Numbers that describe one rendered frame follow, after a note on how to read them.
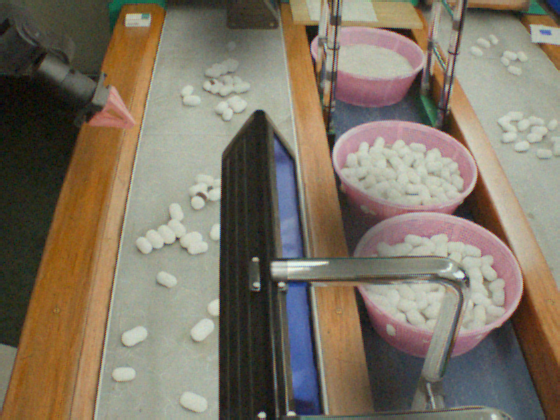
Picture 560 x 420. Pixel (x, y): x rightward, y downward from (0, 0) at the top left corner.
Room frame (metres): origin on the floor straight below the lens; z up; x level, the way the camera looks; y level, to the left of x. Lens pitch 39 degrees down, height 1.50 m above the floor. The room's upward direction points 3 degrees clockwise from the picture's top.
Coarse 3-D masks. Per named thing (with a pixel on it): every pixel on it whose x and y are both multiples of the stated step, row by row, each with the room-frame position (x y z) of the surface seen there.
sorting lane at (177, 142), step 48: (192, 48) 1.52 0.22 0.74; (240, 48) 1.53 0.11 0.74; (240, 96) 1.30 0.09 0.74; (288, 96) 1.31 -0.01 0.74; (144, 144) 1.11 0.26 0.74; (192, 144) 1.11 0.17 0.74; (144, 192) 0.96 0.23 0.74; (144, 288) 0.73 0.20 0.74; (192, 288) 0.74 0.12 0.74; (144, 384) 0.55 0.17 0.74; (192, 384) 0.56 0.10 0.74
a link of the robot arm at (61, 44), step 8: (24, 24) 1.03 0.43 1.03; (32, 24) 1.05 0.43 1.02; (24, 32) 1.02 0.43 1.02; (32, 32) 1.03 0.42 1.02; (40, 32) 1.05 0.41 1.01; (48, 32) 1.11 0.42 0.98; (32, 40) 1.02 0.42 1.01; (40, 40) 1.02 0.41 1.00; (48, 40) 1.04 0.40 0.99; (56, 40) 1.10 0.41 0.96; (64, 40) 1.11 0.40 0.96; (40, 48) 1.02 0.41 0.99; (56, 48) 1.07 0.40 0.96; (64, 48) 1.09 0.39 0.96; (72, 48) 1.12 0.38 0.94; (32, 56) 1.02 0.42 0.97; (64, 56) 1.08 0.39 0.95; (72, 56) 1.10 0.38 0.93; (0, 64) 1.01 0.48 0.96; (24, 64) 1.02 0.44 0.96; (8, 72) 1.01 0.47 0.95; (16, 72) 1.01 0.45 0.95
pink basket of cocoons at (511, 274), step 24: (408, 216) 0.89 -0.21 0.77; (432, 216) 0.90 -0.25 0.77; (360, 240) 0.83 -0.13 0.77; (384, 240) 0.87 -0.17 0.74; (456, 240) 0.88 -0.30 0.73; (480, 240) 0.86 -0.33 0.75; (504, 264) 0.81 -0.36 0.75; (360, 288) 0.73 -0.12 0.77; (504, 288) 0.77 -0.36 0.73; (384, 312) 0.68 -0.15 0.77; (384, 336) 0.70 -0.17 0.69; (408, 336) 0.67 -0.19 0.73
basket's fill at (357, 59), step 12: (348, 48) 1.57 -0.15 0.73; (360, 48) 1.57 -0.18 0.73; (372, 48) 1.58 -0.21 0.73; (348, 60) 1.50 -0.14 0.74; (360, 60) 1.50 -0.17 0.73; (372, 60) 1.51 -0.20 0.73; (384, 60) 1.52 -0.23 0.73; (396, 60) 1.52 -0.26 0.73; (360, 72) 1.44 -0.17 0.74; (372, 72) 1.44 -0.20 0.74; (384, 72) 1.45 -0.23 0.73; (396, 72) 1.46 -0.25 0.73; (408, 72) 1.47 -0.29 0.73
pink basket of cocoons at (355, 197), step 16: (368, 128) 1.16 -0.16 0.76; (384, 128) 1.17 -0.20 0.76; (400, 128) 1.18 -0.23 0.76; (416, 128) 1.17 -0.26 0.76; (432, 128) 1.16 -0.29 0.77; (336, 144) 1.09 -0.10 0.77; (352, 144) 1.13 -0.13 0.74; (384, 144) 1.16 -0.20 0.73; (432, 144) 1.15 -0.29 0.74; (448, 144) 1.13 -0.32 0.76; (336, 160) 1.04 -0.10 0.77; (464, 160) 1.08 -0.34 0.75; (464, 176) 1.06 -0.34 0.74; (352, 192) 0.98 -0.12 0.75; (464, 192) 0.96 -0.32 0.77; (352, 208) 1.00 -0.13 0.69; (368, 208) 0.96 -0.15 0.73; (384, 208) 0.94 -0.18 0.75; (400, 208) 0.92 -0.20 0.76; (416, 208) 0.92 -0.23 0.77; (432, 208) 0.92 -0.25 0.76; (448, 208) 0.95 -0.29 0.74; (368, 224) 0.97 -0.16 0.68
